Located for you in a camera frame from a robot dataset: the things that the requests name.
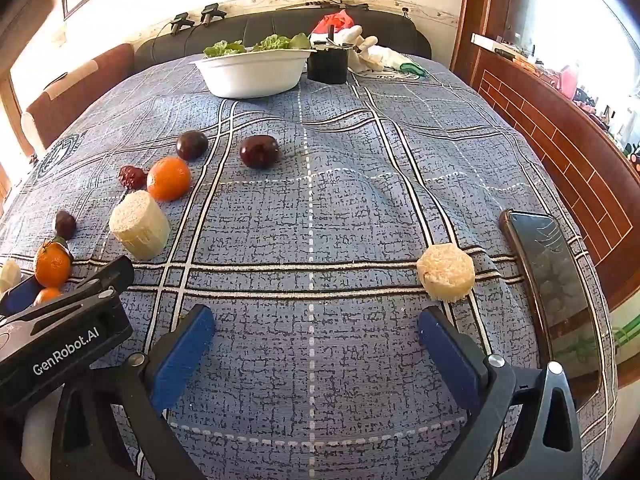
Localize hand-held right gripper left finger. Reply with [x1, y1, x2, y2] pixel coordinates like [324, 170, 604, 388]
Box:
[50, 304, 217, 480]

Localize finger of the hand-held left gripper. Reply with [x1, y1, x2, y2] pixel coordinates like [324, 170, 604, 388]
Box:
[0, 279, 43, 317]
[60, 255, 136, 306]

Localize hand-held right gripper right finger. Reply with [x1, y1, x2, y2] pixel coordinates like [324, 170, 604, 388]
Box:
[416, 305, 585, 480]

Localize peeled sugarcane piece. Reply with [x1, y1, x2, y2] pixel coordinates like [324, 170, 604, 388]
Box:
[0, 259, 22, 293]
[416, 243, 476, 303]
[109, 190, 171, 261]

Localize orange with green leaf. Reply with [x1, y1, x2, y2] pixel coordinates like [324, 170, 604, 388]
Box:
[34, 241, 72, 290]

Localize small dark plum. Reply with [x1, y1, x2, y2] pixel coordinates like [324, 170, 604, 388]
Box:
[54, 210, 77, 240]

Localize large orange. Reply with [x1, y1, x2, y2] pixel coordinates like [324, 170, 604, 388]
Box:
[147, 156, 192, 202]

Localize large dark purple plum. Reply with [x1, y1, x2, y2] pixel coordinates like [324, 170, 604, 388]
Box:
[239, 135, 280, 170]

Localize red date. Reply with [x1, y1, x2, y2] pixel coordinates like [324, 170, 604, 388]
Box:
[118, 165, 148, 191]

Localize black smartphone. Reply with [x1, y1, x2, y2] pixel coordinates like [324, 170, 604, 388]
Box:
[499, 208, 603, 403]

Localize brown armchair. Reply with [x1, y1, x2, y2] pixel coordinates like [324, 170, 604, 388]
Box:
[20, 43, 135, 158]

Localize blue plaid blanket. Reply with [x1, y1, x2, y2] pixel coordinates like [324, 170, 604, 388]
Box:
[0, 52, 618, 480]

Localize black sofa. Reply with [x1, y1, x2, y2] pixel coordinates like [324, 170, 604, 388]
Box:
[134, 7, 432, 66]

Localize white bowl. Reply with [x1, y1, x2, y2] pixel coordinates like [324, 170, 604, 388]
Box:
[191, 49, 317, 99]

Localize green lettuce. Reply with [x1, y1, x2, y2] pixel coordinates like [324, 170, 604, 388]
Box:
[203, 33, 312, 58]

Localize black round container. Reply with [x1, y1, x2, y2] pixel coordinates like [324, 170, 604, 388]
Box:
[306, 45, 349, 85]

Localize white cloth gloves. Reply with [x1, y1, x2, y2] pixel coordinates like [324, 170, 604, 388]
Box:
[345, 25, 401, 73]

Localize red plastic bag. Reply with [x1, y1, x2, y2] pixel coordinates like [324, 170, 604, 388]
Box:
[311, 10, 355, 36]

